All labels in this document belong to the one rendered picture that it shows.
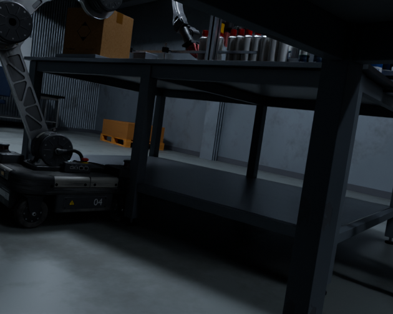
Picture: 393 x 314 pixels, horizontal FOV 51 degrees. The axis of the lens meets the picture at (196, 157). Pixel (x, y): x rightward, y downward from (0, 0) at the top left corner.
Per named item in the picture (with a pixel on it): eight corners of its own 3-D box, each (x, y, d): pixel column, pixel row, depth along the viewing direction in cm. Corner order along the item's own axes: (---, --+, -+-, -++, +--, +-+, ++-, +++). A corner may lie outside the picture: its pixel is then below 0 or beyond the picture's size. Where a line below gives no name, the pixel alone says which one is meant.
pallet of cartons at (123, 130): (168, 151, 749) (171, 128, 746) (127, 147, 691) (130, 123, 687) (133, 142, 837) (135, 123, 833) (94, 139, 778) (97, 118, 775)
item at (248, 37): (251, 68, 218) (256, 30, 217) (246, 66, 214) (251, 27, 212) (242, 68, 221) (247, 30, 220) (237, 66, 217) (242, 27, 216)
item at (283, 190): (395, 243, 248) (420, 110, 242) (323, 297, 147) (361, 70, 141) (150, 180, 369) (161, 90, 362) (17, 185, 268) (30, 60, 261)
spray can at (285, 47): (287, 70, 207) (293, 28, 205) (282, 68, 202) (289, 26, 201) (277, 70, 210) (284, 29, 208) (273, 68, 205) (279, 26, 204)
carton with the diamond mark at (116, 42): (128, 64, 247) (133, 19, 244) (100, 56, 226) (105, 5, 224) (92, 62, 262) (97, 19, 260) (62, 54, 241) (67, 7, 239)
